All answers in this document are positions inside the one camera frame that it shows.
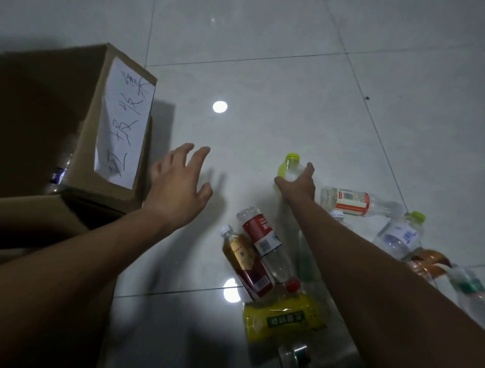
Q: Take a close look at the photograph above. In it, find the red-capped bottle yellow label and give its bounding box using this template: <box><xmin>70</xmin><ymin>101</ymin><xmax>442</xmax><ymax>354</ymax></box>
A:
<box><xmin>242</xmin><ymin>279</ymin><xmax>329</xmax><ymax>343</ymax></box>

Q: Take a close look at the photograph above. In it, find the silver metal can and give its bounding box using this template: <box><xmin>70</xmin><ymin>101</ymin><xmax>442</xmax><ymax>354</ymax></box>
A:
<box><xmin>278</xmin><ymin>343</ymin><xmax>312</xmax><ymax>368</ymax></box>

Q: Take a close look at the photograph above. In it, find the clear bottle red-white label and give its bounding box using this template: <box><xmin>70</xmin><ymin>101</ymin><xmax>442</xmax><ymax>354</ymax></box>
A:
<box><xmin>319</xmin><ymin>186</ymin><xmax>407</xmax><ymax>219</ymax></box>

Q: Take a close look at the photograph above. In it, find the clear greenish plastic bottle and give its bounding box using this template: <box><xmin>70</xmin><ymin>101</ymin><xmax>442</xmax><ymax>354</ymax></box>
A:
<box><xmin>295</xmin><ymin>227</ymin><xmax>323</xmax><ymax>286</ymax></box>

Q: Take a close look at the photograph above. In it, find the capless clear bottle red label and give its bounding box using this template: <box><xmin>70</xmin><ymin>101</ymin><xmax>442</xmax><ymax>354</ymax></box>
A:
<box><xmin>236</xmin><ymin>205</ymin><xmax>295</xmax><ymax>284</ymax></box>

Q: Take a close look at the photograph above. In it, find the person's right hand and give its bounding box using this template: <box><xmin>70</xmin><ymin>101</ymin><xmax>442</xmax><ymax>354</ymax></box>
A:
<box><xmin>274</xmin><ymin>162</ymin><xmax>316</xmax><ymax>212</ymax></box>

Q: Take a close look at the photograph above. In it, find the white-capped bottle gold-red label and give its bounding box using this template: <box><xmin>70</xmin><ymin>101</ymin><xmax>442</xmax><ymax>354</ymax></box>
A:
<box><xmin>220</xmin><ymin>224</ymin><xmax>276</xmax><ymax>303</ymax></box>

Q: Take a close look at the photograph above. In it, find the person's left forearm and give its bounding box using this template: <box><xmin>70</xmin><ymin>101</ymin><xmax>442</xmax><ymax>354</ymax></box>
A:
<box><xmin>0</xmin><ymin>206</ymin><xmax>179</xmax><ymax>368</ymax></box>

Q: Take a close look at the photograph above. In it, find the brown cardboard box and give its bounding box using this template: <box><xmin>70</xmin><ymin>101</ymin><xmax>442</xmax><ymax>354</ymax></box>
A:
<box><xmin>0</xmin><ymin>43</ymin><xmax>158</xmax><ymax>368</ymax></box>

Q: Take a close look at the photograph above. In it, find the clear bottle with yellow-green cap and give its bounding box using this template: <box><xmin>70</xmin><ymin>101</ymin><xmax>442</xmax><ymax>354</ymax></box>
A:
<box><xmin>276</xmin><ymin>153</ymin><xmax>308</xmax><ymax>198</ymax></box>

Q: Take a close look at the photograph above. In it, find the clear bottle with white cap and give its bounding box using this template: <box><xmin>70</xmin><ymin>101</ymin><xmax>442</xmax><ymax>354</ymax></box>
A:
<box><xmin>328</xmin><ymin>210</ymin><xmax>354</xmax><ymax>229</ymax></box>

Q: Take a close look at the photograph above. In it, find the person's right forearm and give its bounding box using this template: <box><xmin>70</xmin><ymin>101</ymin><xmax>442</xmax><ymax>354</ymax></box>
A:
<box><xmin>282</xmin><ymin>200</ymin><xmax>485</xmax><ymax>368</ymax></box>

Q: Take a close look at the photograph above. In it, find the green-capped bottle blue print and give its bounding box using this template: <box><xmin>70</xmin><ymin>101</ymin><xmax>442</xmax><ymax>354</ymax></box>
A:
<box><xmin>372</xmin><ymin>211</ymin><xmax>426</xmax><ymax>261</ymax></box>

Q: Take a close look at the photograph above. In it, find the clear bottle with green label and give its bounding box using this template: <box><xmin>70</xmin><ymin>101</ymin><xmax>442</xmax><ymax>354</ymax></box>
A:
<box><xmin>446</xmin><ymin>265</ymin><xmax>485</xmax><ymax>328</ymax></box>

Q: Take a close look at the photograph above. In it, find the white handwritten paper sheet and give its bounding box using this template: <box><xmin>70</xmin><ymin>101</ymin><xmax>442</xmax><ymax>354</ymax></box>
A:
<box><xmin>93</xmin><ymin>57</ymin><xmax>156</xmax><ymax>190</ymax></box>

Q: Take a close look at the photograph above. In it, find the person's left hand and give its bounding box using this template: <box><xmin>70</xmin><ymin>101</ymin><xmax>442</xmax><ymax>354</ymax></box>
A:
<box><xmin>143</xmin><ymin>143</ymin><xmax>213</xmax><ymax>230</ymax></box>

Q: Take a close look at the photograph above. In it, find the bottle with orange-brown label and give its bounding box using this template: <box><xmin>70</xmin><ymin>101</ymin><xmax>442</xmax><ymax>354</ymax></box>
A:
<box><xmin>403</xmin><ymin>249</ymin><xmax>452</xmax><ymax>286</ymax></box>

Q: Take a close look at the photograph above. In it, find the clear bottle with blue label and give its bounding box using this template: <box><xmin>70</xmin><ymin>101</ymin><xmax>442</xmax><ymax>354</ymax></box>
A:
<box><xmin>45</xmin><ymin>133</ymin><xmax>78</xmax><ymax>195</ymax></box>

